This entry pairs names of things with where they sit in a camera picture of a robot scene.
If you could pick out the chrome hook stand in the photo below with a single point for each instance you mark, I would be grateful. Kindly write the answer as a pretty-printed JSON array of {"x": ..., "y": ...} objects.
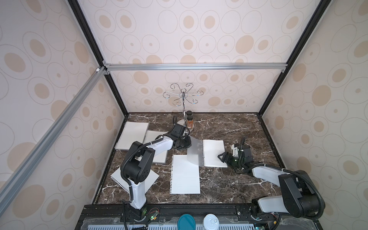
[{"x": 183, "y": 94}]

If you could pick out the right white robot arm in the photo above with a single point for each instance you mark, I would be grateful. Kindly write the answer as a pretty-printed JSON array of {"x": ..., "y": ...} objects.
[{"x": 299, "y": 197}]

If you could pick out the teal round lid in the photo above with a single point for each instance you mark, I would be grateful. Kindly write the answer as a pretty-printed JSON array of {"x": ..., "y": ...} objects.
[{"x": 186, "y": 222}]

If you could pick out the brown spice bottle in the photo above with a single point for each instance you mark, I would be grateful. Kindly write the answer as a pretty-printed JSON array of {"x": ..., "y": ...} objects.
[{"x": 190, "y": 123}]

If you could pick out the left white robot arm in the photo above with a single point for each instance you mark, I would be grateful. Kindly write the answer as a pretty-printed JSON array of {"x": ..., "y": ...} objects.
[{"x": 136, "y": 166}]

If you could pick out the large white spiral notebook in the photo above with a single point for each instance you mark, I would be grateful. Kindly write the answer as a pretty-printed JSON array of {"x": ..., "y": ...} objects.
[{"x": 133, "y": 131}]

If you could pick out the white round lid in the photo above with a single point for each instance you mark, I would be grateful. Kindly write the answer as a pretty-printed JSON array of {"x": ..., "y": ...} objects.
[{"x": 211, "y": 222}]

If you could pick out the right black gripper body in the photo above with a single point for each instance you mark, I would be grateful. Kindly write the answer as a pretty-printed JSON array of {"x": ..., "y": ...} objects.
[{"x": 230, "y": 156}]

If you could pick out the diagonal aluminium rail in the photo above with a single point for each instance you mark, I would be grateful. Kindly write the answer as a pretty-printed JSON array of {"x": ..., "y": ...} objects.
[{"x": 26, "y": 168}]

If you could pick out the horizontal aluminium rail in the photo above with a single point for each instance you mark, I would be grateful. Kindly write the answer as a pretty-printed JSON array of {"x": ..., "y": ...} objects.
[{"x": 196, "y": 67}]

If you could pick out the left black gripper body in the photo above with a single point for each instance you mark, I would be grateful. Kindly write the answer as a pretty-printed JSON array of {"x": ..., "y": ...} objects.
[{"x": 183, "y": 143}]

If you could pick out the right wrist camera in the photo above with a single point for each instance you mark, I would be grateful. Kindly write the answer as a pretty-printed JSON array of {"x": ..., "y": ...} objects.
[{"x": 236, "y": 150}]

